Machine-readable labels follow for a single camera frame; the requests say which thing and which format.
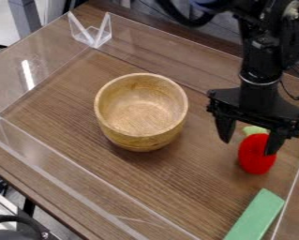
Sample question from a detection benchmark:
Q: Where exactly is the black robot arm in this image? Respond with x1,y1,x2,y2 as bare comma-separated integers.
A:
157,0,299,155

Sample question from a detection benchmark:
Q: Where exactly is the black device bottom left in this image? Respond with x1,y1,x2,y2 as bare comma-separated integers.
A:
0,214,63,240

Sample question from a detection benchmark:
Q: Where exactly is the wooden bowl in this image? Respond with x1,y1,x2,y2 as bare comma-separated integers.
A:
94,73,190,152

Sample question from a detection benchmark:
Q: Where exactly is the clear acrylic enclosure wall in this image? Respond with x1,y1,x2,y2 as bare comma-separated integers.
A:
0,7,299,240

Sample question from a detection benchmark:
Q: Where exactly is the clear acrylic corner bracket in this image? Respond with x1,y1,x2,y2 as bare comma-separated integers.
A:
68,11,113,49

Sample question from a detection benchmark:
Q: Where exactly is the red plush fruit green top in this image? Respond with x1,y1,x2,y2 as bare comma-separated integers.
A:
238,126,277,174

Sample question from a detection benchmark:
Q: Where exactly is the black cable bottom left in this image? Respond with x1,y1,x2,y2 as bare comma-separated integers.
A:
0,214,30,240

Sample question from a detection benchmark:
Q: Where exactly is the grey post top left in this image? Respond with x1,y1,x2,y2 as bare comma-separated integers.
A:
8,0,42,38

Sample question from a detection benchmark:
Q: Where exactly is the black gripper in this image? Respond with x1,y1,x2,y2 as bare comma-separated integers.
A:
207,74,299,156

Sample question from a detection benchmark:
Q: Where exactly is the green rectangular block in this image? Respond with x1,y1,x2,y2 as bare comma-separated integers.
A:
223,188,285,240

